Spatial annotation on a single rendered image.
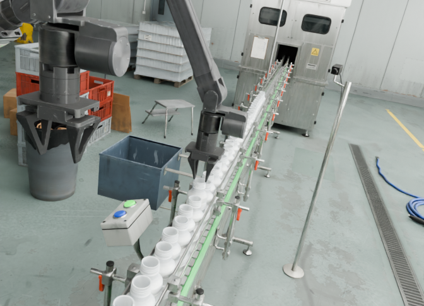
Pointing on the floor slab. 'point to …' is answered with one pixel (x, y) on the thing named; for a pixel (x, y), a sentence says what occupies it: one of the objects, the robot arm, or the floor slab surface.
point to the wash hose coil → (409, 201)
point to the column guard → (26, 34)
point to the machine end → (293, 48)
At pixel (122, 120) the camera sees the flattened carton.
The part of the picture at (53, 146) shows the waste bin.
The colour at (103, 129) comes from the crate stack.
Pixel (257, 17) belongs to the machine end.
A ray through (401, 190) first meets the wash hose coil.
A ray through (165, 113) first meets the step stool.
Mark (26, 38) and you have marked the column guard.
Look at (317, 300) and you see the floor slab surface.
